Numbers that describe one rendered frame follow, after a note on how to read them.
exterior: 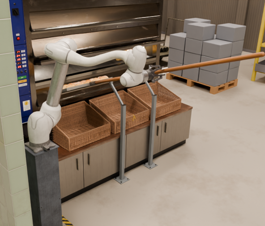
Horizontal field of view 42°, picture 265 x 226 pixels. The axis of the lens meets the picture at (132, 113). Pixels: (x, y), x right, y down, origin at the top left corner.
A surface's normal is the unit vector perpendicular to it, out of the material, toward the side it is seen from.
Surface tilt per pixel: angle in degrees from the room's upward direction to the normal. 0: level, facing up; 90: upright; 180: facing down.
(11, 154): 90
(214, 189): 0
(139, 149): 90
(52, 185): 90
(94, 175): 90
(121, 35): 70
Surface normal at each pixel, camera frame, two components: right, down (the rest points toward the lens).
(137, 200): 0.04, -0.91
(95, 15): 0.65, -0.02
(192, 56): -0.73, 0.25
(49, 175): 0.69, 0.31
